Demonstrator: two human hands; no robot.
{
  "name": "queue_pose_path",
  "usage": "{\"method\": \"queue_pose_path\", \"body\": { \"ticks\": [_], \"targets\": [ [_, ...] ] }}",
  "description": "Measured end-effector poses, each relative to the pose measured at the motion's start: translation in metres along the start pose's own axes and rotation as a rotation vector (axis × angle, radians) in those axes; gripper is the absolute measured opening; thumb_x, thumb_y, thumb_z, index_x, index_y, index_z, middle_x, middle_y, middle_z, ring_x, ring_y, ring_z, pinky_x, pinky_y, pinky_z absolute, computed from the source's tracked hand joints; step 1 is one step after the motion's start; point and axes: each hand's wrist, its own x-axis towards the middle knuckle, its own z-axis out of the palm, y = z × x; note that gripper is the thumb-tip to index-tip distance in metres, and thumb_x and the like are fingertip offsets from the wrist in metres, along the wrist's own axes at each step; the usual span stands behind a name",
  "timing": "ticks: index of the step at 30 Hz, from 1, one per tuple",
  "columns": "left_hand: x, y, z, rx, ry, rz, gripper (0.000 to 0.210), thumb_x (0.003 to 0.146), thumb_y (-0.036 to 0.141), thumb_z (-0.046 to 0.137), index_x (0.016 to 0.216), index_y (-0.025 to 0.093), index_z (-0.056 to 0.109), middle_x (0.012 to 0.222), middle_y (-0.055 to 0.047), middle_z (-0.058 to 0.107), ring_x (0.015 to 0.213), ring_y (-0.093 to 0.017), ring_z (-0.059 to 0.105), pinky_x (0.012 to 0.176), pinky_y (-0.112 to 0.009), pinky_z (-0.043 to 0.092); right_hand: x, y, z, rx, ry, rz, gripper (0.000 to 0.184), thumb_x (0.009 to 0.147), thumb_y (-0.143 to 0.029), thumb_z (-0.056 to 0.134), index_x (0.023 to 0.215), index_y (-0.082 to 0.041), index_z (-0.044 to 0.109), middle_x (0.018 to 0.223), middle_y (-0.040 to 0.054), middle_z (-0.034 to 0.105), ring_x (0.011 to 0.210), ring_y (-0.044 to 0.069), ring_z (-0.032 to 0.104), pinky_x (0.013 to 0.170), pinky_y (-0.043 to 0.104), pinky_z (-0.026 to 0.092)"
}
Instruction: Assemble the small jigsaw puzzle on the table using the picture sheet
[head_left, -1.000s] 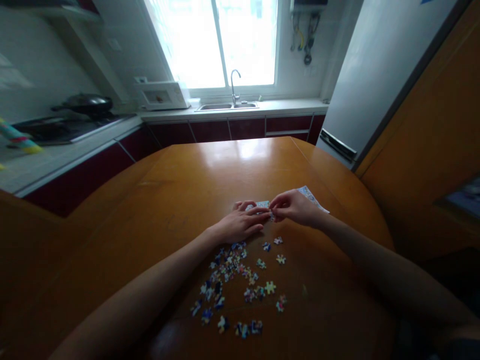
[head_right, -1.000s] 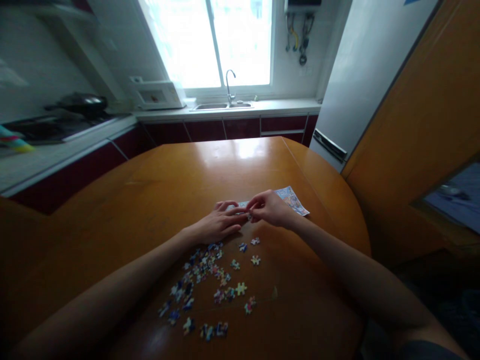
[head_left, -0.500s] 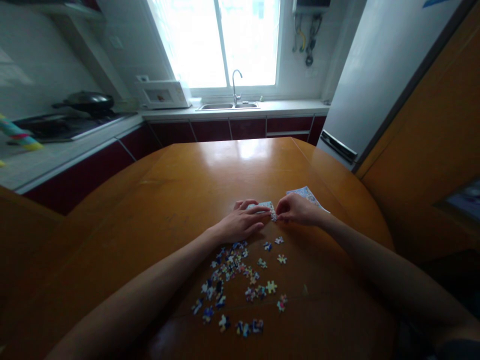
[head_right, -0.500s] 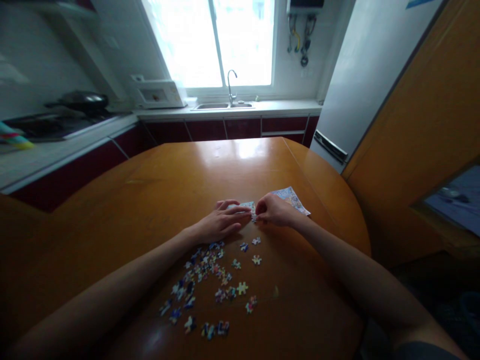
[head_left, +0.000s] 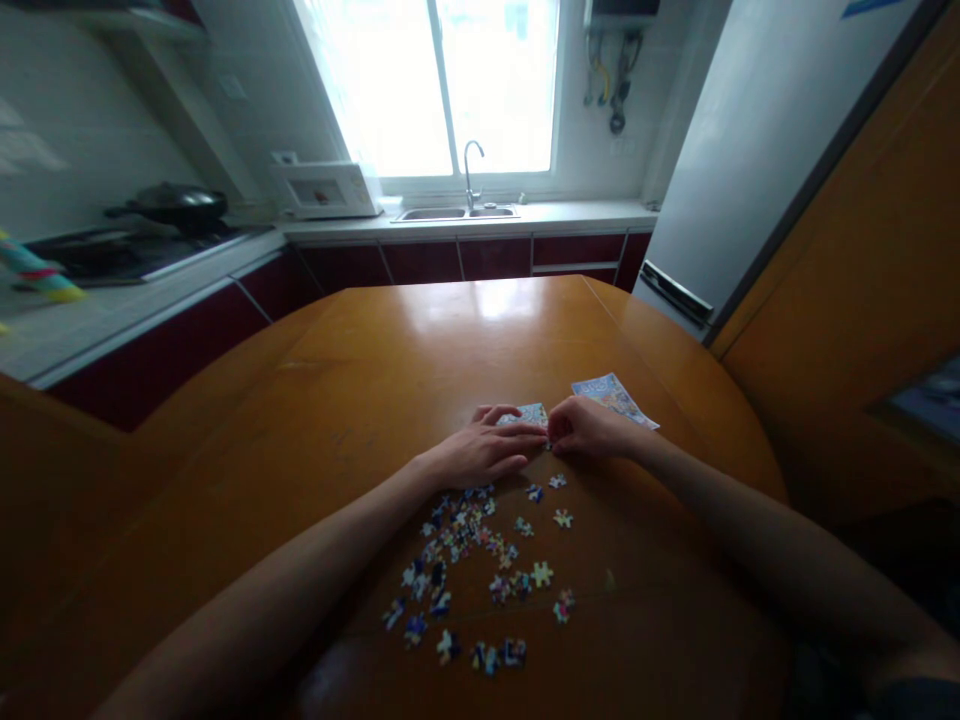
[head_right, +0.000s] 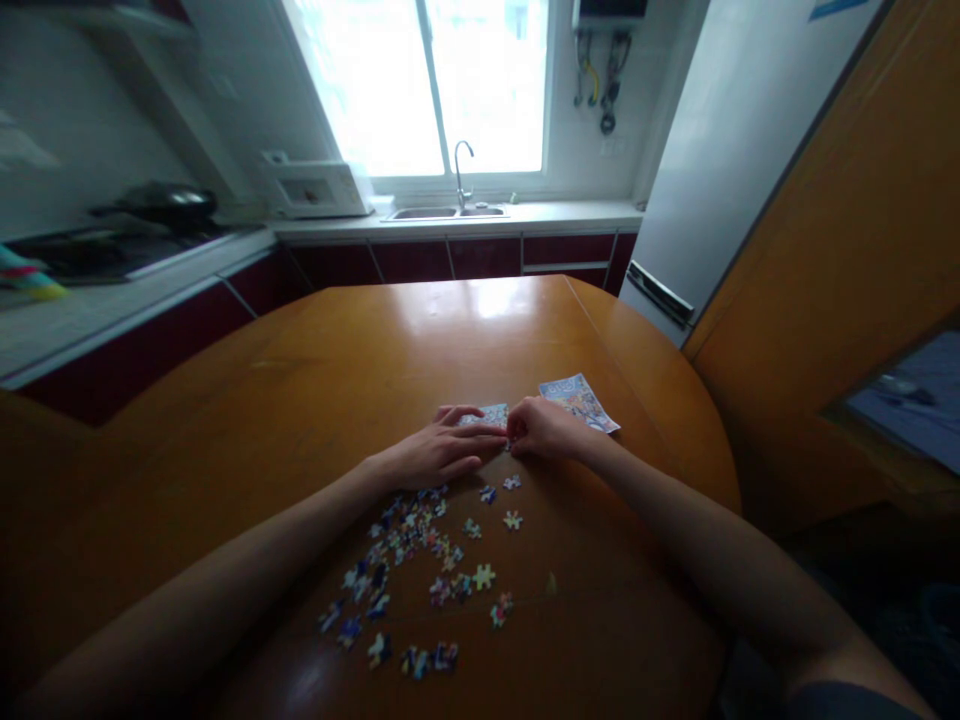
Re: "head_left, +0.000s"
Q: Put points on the person's right hand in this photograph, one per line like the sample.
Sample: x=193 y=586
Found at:
x=596 y=431

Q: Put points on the grey refrigerator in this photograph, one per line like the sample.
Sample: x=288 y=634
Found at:
x=750 y=150

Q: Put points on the curved metal faucet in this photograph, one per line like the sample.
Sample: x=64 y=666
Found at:
x=471 y=176

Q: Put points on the dark red kitchen cabinets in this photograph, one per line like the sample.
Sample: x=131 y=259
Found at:
x=450 y=259

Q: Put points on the person's right fingers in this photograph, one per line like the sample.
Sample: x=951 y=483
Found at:
x=568 y=427

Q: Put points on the white microwave oven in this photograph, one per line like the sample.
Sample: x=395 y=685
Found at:
x=326 y=191

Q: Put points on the person's left fingers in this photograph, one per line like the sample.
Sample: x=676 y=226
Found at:
x=521 y=436

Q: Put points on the black gas stove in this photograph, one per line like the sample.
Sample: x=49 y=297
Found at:
x=135 y=255

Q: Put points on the person's left little finger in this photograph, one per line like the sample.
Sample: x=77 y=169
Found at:
x=496 y=412

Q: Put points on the person's left hand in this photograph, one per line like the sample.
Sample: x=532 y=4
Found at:
x=469 y=457

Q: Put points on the white framed window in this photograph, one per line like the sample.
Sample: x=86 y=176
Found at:
x=442 y=90

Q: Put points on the orange wooden door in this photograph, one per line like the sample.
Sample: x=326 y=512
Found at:
x=862 y=300

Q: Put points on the colourful puzzle reference card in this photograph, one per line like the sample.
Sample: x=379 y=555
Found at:
x=622 y=401

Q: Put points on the white wall socket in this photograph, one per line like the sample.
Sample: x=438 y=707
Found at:
x=623 y=146

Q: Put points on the person's left thumb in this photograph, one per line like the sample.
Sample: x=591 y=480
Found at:
x=523 y=465

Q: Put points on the black wok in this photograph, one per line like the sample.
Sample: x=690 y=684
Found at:
x=176 y=201

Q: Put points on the steel double sink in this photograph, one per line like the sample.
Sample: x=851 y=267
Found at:
x=454 y=214

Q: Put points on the assembled jigsaw puzzle section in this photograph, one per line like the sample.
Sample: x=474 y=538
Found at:
x=532 y=414

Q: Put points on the colourful plastic toy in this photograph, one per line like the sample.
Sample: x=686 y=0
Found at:
x=37 y=274

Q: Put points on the pile of loose jigsaw pieces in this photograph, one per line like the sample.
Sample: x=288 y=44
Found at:
x=469 y=536

